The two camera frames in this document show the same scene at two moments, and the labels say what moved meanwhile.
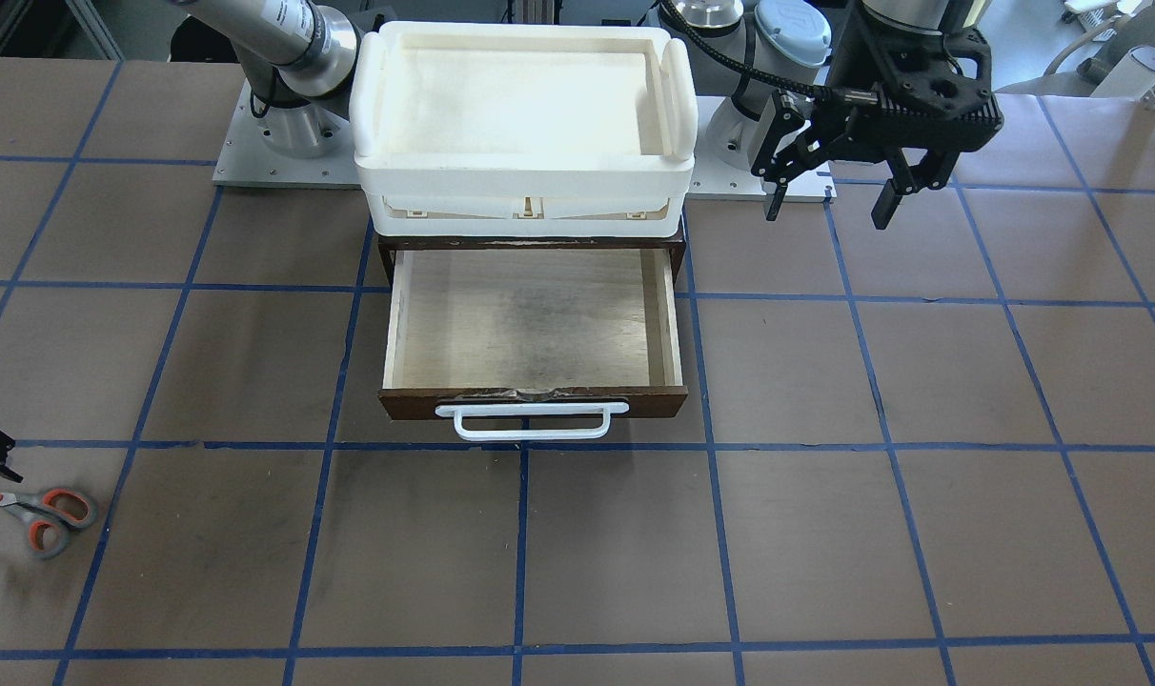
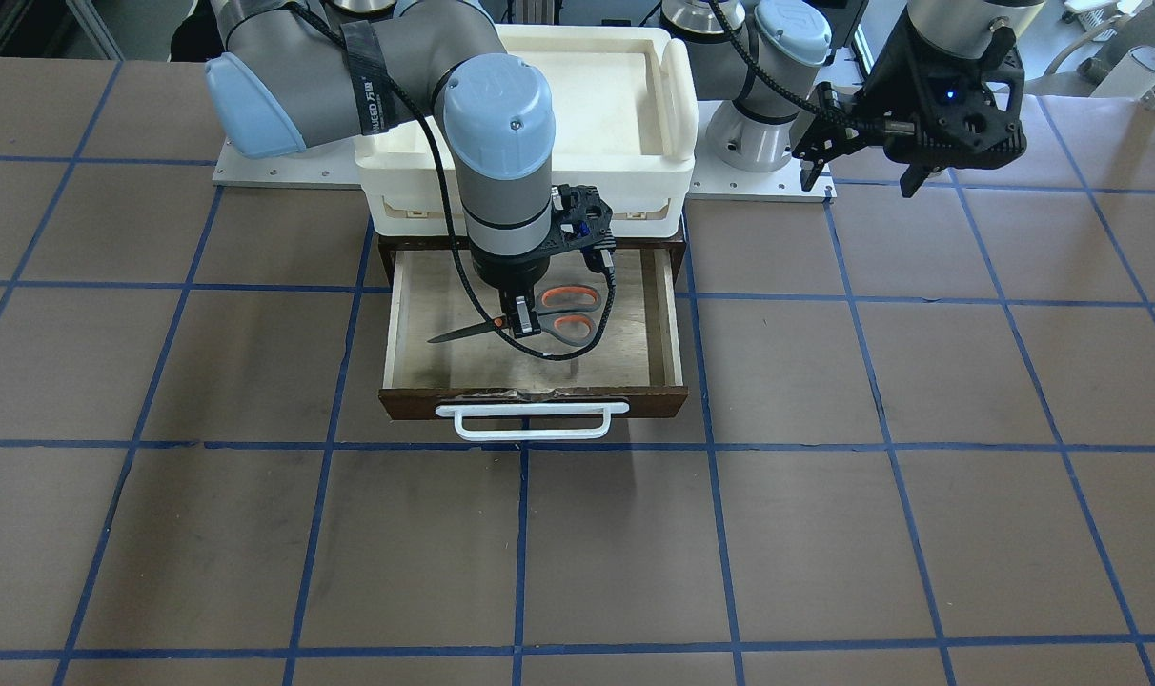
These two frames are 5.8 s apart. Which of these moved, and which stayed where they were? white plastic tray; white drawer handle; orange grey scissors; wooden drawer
Moved: orange grey scissors
Stayed: white drawer handle; wooden drawer; white plastic tray
